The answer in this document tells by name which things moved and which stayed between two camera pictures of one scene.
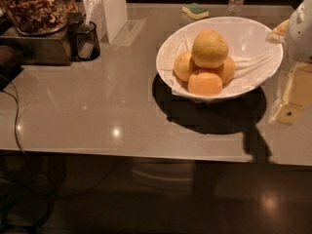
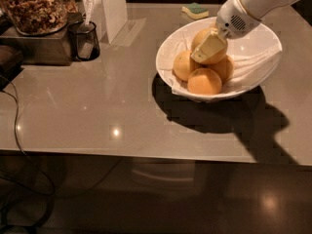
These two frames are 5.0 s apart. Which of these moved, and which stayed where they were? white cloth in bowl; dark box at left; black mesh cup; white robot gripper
Moved: white robot gripper
Stayed: white cloth in bowl; black mesh cup; dark box at left
